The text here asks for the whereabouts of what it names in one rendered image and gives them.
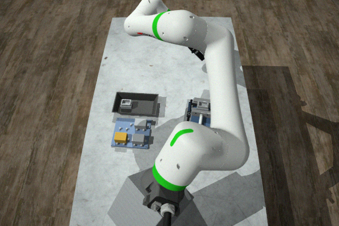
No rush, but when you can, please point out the yellow block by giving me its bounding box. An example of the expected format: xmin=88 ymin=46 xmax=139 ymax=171
xmin=114 ymin=132 xmax=128 ymax=143

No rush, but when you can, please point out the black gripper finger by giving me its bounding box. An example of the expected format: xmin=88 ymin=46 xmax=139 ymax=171
xmin=188 ymin=47 xmax=204 ymax=61

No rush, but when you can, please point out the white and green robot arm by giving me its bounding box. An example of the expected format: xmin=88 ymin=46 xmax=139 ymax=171
xmin=124 ymin=0 xmax=249 ymax=226

